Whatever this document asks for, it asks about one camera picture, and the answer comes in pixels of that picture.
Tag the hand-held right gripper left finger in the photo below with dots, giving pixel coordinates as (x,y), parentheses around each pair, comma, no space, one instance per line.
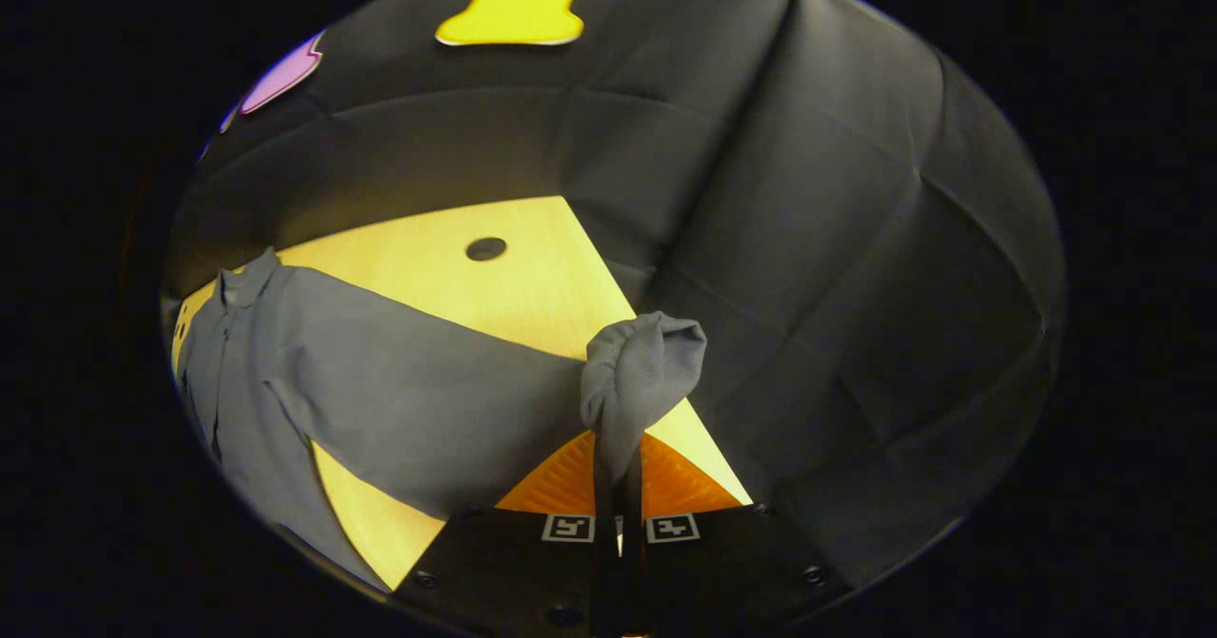
(513,562)

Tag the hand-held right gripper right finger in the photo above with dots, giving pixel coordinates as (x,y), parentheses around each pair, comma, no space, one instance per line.
(732,562)

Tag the grey long-sleeved shirt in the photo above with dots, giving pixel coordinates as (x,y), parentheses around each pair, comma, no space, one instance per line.
(399,391)

